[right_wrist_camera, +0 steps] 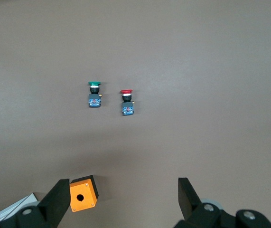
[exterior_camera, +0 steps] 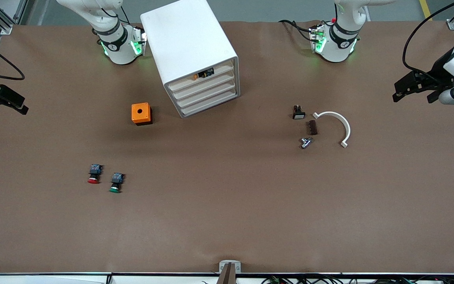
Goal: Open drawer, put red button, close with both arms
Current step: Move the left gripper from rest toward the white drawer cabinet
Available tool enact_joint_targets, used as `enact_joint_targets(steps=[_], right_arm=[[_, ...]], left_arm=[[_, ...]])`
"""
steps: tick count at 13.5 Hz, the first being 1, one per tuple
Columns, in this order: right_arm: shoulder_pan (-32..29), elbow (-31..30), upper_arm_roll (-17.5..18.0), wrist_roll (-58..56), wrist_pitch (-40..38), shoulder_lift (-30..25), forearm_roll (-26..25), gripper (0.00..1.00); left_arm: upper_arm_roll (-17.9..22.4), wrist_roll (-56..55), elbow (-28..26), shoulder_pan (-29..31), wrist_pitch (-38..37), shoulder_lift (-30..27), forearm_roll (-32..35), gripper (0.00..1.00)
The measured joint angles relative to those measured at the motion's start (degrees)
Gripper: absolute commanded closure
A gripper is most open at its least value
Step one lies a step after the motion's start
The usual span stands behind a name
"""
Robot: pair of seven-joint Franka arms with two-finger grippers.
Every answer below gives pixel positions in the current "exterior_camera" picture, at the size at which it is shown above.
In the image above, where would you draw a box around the red mushroom push button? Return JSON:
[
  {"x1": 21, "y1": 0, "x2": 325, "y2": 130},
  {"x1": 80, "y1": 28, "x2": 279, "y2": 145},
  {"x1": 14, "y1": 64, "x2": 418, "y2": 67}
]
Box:
[{"x1": 87, "y1": 164, "x2": 103, "y2": 184}]

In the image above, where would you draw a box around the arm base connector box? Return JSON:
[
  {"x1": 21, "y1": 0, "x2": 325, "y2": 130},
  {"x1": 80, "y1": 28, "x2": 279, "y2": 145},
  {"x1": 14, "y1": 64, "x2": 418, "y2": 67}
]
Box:
[
  {"x1": 310, "y1": 24, "x2": 327, "y2": 54},
  {"x1": 132, "y1": 26, "x2": 148, "y2": 56}
]

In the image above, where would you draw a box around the green mushroom push button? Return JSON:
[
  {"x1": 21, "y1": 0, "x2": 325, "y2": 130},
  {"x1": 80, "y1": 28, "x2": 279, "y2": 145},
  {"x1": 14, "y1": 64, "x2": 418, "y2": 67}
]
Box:
[{"x1": 109, "y1": 172, "x2": 125, "y2": 194}]

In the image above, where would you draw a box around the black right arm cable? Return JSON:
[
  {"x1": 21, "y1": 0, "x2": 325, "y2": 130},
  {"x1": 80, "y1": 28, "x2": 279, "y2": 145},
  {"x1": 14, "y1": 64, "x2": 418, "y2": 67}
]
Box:
[{"x1": 0, "y1": 34, "x2": 25, "y2": 80}]

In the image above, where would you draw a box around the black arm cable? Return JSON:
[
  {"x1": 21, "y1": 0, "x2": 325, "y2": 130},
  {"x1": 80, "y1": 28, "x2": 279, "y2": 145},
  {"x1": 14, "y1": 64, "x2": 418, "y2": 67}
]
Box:
[
  {"x1": 402, "y1": 0, "x2": 454, "y2": 85},
  {"x1": 0, "y1": 34, "x2": 25, "y2": 80}
]

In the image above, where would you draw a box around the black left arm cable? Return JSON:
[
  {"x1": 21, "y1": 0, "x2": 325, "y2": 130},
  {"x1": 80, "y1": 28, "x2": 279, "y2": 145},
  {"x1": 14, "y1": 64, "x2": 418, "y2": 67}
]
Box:
[{"x1": 402, "y1": 0, "x2": 454, "y2": 85}]

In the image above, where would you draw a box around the white curved plastic bracket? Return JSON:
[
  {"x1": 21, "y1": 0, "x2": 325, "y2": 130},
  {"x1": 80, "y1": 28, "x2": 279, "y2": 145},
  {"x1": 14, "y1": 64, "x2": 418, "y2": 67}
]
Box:
[{"x1": 313, "y1": 111, "x2": 351, "y2": 148}]

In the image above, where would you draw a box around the orange button enclosure box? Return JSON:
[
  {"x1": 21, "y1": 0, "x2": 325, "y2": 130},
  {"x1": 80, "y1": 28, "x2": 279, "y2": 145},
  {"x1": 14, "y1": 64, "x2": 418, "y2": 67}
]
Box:
[{"x1": 131, "y1": 103, "x2": 153, "y2": 126}]

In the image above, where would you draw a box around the black base cable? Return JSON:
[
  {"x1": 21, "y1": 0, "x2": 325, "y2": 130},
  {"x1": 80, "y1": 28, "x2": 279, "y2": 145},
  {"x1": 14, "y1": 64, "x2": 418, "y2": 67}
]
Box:
[{"x1": 278, "y1": 19, "x2": 315, "y2": 42}]

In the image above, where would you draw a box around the yellow and black switch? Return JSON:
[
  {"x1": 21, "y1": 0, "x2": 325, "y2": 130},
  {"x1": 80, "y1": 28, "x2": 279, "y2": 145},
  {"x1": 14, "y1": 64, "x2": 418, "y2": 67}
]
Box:
[{"x1": 193, "y1": 68, "x2": 215, "y2": 80}]

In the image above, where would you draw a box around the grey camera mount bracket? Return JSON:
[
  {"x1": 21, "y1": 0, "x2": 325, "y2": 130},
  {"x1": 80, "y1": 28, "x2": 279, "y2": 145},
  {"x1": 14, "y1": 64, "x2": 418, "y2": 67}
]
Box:
[{"x1": 217, "y1": 260, "x2": 242, "y2": 284}]

